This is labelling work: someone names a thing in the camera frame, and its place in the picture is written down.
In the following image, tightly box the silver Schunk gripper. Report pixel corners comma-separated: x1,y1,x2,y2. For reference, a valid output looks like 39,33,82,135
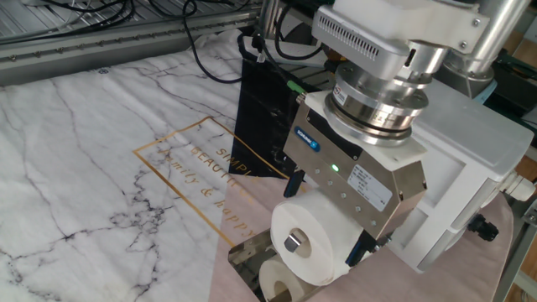
282,100,429,268

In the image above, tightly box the white toilet paper roll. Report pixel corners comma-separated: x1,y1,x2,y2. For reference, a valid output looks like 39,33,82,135
270,189,366,287

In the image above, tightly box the polished steel paper holder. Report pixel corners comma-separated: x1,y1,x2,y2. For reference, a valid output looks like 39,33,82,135
227,228,332,302

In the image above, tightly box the white gripper adapter plate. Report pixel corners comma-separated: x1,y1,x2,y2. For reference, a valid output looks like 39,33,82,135
304,89,428,172

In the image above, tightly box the silver force torque sensor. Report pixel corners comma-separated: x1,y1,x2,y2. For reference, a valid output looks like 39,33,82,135
323,41,448,148

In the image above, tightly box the white plastic junction box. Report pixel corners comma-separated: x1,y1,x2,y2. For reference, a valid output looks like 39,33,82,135
302,77,534,273

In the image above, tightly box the marble print tablecloth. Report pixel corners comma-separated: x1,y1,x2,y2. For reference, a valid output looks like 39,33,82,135
0,29,515,302

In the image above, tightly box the black cable with green plug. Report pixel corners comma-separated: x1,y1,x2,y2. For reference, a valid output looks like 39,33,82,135
250,3,324,96

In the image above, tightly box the black cable gland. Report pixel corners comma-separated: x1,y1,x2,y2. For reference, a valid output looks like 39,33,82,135
467,213,500,242

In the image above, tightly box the silver vented camera box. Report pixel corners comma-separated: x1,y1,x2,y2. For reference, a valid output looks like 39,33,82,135
312,4,412,81

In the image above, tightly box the grey table frame leg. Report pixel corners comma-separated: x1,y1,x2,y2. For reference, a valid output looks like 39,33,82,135
493,199,537,302

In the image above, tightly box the black power cable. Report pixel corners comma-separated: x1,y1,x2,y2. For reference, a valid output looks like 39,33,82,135
182,0,244,84

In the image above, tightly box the white printed camera mount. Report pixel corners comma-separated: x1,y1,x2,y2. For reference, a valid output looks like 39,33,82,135
331,0,491,54

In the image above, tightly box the black cable bundle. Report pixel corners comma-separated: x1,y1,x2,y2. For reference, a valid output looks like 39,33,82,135
0,0,138,45

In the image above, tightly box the grey aluminium rail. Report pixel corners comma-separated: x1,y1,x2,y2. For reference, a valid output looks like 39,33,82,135
0,10,261,87

